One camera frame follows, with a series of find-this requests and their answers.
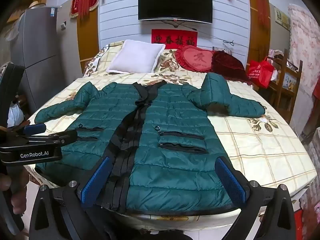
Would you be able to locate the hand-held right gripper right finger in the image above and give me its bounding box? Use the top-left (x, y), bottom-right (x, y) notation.
top-left (214, 156), bottom-right (297, 240)

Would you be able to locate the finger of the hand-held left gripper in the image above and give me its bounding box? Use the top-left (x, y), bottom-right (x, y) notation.
top-left (24, 129), bottom-right (78, 147)
top-left (7, 123), bottom-right (47, 137)

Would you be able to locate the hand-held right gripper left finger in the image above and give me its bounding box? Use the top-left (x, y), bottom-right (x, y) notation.
top-left (29, 156), bottom-right (114, 240)

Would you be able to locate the green puffer jacket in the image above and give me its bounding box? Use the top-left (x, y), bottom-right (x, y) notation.
top-left (34, 73), bottom-right (267, 217)

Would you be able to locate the person's left hand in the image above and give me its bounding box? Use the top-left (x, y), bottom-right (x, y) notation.
top-left (0, 166), bottom-right (30, 214)

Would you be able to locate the white plastic bag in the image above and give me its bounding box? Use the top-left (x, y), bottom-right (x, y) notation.
top-left (7, 101), bottom-right (25, 128)

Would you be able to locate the bed with checked floral sheet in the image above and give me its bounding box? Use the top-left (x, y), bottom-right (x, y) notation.
top-left (25, 40), bottom-right (317, 230)

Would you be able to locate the grey refrigerator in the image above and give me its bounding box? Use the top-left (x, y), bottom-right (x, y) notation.
top-left (10, 6), bottom-right (83, 115)

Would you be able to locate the white pillow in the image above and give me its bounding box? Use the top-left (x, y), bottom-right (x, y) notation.
top-left (106, 39), bottom-right (167, 74)

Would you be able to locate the red shopping bag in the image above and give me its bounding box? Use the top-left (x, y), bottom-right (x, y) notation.
top-left (246, 56), bottom-right (275, 89)

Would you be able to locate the dark red velvet pillow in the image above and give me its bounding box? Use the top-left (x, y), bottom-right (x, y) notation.
top-left (211, 51), bottom-right (253, 85)

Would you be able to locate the wooden chair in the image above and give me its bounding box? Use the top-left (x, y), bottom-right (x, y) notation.
top-left (265, 49), bottom-right (303, 124)

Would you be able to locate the red heart pillow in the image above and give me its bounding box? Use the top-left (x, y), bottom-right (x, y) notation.
top-left (174, 45), bottom-right (215, 72)

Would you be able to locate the red paper banner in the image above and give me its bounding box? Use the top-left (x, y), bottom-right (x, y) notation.
top-left (151, 29), bottom-right (198, 49)

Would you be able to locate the floral curtain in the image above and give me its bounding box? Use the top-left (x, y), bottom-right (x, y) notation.
top-left (287, 4), bottom-right (320, 140)

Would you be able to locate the black cable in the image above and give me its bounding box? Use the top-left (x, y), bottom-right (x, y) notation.
top-left (162, 19), bottom-right (250, 48)

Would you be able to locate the small wall picture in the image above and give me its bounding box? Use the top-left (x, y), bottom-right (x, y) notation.
top-left (274, 7), bottom-right (291, 30)

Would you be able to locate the black wall television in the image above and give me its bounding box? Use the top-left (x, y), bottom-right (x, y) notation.
top-left (138, 0), bottom-right (213, 24)

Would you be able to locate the red knot wall hanging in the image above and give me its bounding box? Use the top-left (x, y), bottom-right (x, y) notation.
top-left (251, 0), bottom-right (273, 28)

